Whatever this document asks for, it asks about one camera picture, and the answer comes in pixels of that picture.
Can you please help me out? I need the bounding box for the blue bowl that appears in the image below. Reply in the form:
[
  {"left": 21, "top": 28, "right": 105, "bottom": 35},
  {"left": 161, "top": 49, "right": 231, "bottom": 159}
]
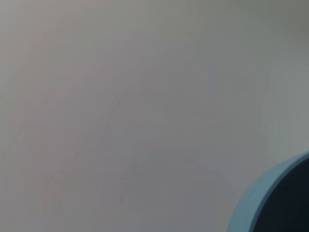
[{"left": 225, "top": 151, "right": 309, "bottom": 232}]

